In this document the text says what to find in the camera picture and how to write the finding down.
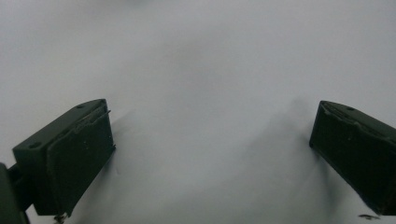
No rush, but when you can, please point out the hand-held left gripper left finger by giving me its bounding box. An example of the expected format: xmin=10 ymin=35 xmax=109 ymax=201
xmin=12 ymin=98 xmax=117 ymax=217

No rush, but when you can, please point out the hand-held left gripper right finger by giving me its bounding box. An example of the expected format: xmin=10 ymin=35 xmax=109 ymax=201
xmin=309 ymin=100 xmax=396 ymax=217

